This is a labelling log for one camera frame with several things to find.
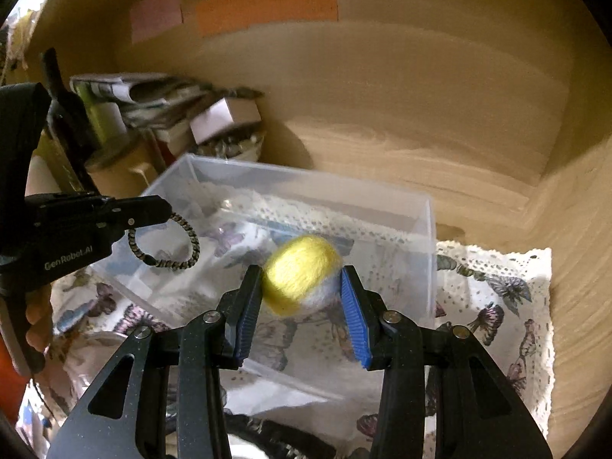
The yellow white felt ball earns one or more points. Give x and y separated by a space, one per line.
302 276

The pink sticky note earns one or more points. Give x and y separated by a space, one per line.
149 18

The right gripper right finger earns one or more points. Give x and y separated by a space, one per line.
385 340

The clear plastic storage box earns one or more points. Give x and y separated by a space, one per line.
232 215

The butterfly lace tablecloth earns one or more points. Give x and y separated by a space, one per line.
501 298

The beige mug with lid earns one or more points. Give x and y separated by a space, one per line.
123 167

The stack of newspapers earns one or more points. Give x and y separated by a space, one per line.
118 102

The white small card box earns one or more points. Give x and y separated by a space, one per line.
223 116

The orange sticky note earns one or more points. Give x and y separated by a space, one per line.
216 17

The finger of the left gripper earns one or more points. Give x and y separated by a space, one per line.
132 213

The dark wine bottle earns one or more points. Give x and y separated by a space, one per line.
69 123

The white bowl of trinkets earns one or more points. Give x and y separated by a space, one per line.
241 145

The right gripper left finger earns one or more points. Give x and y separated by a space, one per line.
219 339

